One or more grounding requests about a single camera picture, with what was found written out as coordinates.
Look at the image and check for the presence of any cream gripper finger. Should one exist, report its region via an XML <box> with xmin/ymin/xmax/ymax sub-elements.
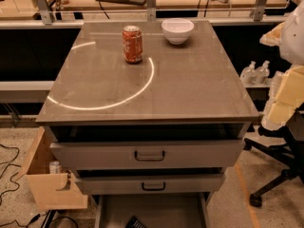
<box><xmin>259</xmin><ymin>22</ymin><xmax>285</xmax><ymax>47</ymax></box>

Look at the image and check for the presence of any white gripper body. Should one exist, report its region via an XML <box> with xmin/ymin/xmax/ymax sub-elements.
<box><xmin>262</xmin><ymin>65</ymin><xmax>304</xmax><ymax>130</ymax></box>

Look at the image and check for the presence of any blue rxbar snack bar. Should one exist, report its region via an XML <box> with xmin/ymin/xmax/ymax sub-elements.
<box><xmin>125</xmin><ymin>216</ymin><xmax>147</xmax><ymax>228</ymax></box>

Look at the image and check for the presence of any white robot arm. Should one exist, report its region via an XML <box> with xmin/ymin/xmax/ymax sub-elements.
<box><xmin>259</xmin><ymin>1</ymin><xmax>304</xmax><ymax>130</ymax></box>

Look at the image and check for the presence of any top grey drawer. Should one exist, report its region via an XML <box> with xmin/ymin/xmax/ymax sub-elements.
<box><xmin>50</xmin><ymin>140</ymin><xmax>243</xmax><ymax>170</ymax></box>

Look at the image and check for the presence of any middle grey drawer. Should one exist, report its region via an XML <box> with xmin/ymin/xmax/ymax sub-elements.
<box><xmin>75</xmin><ymin>174</ymin><xmax>225</xmax><ymax>195</ymax></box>

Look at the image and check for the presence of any grey drawer cabinet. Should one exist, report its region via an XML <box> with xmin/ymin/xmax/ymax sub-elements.
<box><xmin>35</xmin><ymin>19</ymin><xmax>260</xmax><ymax>228</ymax></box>

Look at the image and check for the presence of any bottom open grey drawer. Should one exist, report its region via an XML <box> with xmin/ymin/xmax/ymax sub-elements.
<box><xmin>94</xmin><ymin>193</ymin><xmax>211</xmax><ymax>228</ymax></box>

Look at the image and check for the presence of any right clear sanitizer bottle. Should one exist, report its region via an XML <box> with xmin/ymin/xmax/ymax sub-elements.
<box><xmin>255</xmin><ymin>61</ymin><xmax>270</xmax><ymax>84</ymax></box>

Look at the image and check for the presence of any black office chair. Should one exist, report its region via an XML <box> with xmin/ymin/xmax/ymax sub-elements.
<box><xmin>244</xmin><ymin>110</ymin><xmax>304</xmax><ymax>207</ymax></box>

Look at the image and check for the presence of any white ceramic bowl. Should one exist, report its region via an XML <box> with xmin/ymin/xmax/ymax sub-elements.
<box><xmin>161</xmin><ymin>18</ymin><xmax>194</xmax><ymax>45</ymax></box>

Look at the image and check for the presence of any orange soda can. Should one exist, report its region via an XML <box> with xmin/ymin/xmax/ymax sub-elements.
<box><xmin>123</xmin><ymin>25</ymin><xmax>143</xmax><ymax>64</ymax></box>

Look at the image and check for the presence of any small can in box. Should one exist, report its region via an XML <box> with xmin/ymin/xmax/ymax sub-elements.
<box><xmin>49</xmin><ymin>161</ymin><xmax>61</xmax><ymax>174</ymax></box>

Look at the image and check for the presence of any wooden side box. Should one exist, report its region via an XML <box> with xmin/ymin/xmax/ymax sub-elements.
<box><xmin>15</xmin><ymin>127</ymin><xmax>88</xmax><ymax>211</ymax></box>

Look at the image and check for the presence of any black floor cable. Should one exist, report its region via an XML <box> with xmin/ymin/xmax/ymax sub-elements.
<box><xmin>0</xmin><ymin>142</ymin><xmax>23</xmax><ymax>207</ymax></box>

